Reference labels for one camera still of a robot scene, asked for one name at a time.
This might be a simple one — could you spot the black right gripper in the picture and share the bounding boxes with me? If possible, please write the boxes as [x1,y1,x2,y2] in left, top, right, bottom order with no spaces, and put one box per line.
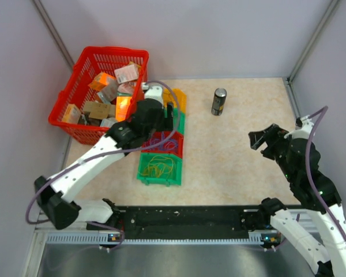
[247,122,296,181]

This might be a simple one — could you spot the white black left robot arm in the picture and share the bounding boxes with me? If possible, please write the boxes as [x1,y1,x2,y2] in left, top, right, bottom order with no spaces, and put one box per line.
[34,99,174,230]

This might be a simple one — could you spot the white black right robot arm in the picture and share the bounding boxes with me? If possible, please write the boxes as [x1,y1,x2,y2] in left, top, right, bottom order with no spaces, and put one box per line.
[249,119,346,276]

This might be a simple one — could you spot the yellow plastic bin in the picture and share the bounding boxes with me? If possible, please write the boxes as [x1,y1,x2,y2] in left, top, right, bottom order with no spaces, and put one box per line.
[163,88,187,113]

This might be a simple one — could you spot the bright orange box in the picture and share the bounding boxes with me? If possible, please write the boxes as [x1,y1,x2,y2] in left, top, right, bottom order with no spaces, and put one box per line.
[115,96,131,121]

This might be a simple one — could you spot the green plastic bin upper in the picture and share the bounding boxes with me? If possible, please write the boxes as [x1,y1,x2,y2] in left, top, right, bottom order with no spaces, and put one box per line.
[173,108,186,135]

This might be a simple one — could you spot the green plastic bin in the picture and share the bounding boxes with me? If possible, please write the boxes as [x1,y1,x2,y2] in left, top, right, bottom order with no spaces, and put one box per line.
[173,108,186,135]
[137,152,183,186]

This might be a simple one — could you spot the red plastic bin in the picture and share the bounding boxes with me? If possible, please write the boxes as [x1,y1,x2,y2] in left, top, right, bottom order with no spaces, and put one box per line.
[142,131,184,158]

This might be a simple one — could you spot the pink white box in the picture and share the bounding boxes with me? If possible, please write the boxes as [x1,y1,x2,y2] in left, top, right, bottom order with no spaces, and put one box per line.
[114,63,140,84]

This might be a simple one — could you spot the dark drink can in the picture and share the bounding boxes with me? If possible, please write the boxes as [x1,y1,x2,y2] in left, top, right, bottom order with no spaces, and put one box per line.
[211,88,227,116]

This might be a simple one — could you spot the green plastic bin lower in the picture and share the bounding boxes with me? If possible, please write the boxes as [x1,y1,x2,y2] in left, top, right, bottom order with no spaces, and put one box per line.
[137,152,183,186]

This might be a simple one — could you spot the brown cardboard box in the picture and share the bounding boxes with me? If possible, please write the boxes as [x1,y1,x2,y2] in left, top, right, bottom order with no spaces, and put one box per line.
[82,101,116,119]

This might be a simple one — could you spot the red plastic basket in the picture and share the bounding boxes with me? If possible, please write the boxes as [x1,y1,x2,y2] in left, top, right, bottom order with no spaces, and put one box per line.
[48,46,149,145]

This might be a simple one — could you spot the yellow box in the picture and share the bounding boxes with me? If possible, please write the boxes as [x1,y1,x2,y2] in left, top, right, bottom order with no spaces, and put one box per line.
[61,104,81,124]

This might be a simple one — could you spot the yellow wires in bin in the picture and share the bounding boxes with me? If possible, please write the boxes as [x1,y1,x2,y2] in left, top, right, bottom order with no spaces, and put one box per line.
[141,154,176,177]

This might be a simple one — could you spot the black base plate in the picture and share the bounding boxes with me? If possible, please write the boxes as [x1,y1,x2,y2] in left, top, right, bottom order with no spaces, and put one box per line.
[85,205,280,239]

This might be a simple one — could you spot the grey slotted cable duct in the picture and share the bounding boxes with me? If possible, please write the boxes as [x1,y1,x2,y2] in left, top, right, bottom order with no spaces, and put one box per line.
[46,232,280,245]

